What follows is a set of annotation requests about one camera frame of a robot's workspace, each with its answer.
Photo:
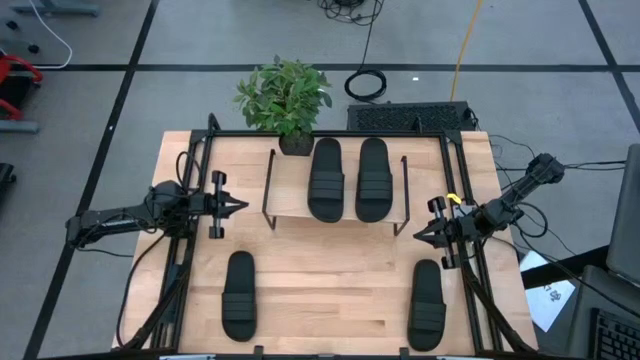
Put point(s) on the yellow tag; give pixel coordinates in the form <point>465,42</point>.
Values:
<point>454,198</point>

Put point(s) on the wooden shelf black metal frame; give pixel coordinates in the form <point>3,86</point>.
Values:
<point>290,190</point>

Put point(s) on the dark grey desk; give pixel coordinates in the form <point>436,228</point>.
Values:
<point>580,310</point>

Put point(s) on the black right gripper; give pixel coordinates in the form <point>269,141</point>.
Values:
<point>460,226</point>

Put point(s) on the silver aluminium bar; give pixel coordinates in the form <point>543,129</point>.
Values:
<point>187,357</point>
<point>465,357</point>

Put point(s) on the green plant in black pot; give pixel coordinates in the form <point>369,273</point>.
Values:
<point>282,100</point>

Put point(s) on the black rubber slide sandal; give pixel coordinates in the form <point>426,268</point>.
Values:
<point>426,305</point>
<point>374,180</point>
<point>326,180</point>
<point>239,295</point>

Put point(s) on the black table clamp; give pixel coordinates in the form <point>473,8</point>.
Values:
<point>258,351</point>
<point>404,352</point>

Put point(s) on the grey desk foot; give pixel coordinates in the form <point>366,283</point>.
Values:
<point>55,7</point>

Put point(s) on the black keyboard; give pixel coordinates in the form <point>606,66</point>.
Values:
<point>400,116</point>
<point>617,337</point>

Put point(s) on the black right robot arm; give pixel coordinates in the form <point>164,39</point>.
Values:
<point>520,195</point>

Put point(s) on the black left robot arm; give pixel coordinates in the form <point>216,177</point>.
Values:
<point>115,220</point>

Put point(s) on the white paper sheet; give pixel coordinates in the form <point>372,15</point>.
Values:
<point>550,305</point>

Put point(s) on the grey monitor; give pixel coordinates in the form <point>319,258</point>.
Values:
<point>625,215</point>

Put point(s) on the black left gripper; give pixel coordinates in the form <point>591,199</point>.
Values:
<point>200,205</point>

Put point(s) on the black metal rig frame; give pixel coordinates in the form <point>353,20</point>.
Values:
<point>375,133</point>

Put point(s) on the red tubular cart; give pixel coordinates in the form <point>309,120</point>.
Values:
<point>10,62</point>

